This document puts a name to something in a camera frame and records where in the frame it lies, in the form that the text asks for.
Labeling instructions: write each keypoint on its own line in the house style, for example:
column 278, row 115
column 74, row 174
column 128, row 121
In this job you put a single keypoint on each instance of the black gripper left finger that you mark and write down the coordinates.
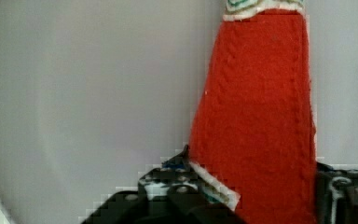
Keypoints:
column 173, row 193

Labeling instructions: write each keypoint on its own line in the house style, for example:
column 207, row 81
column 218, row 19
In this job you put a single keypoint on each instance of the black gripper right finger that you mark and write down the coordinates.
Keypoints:
column 336, row 197

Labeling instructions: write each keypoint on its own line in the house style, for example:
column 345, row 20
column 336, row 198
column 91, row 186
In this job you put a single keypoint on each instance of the red plush ketchup bottle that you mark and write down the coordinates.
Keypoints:
column 252, row 138

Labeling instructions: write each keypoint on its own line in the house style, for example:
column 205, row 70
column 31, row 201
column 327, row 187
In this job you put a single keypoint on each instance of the grey round plate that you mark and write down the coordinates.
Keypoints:
column 95, row 93

